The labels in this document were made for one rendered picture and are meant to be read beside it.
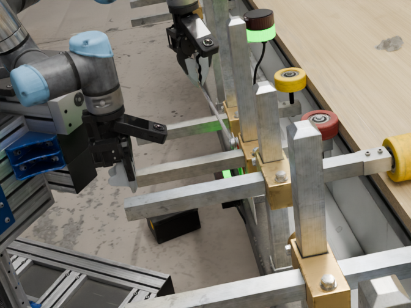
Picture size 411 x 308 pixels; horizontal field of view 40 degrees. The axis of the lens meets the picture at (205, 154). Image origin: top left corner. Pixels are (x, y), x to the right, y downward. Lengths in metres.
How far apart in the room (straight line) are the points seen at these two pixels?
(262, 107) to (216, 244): 1.44
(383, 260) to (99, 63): 0.61
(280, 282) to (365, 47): 0.94
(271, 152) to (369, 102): 0.39
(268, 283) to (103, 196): 2.05
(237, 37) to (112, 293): 1.07
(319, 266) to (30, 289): 1.43
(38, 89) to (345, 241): 0.75
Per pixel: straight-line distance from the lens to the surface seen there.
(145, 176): 1.23
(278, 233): 1.09
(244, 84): 1.19
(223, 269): 2.22
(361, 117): 1.26
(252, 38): 1.16
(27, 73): 1.07
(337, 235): 1.37
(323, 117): 1.26
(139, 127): 1.16
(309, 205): 0.74
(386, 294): 0.52
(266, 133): 0.96
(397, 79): 1.42
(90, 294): 1.96
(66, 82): 1.08
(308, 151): 0.70
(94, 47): 1.08
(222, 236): 2.37
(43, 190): 1.52
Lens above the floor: 1.51
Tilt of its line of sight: 31 degrees down
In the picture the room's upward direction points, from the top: 10 degrees counter-clockwise
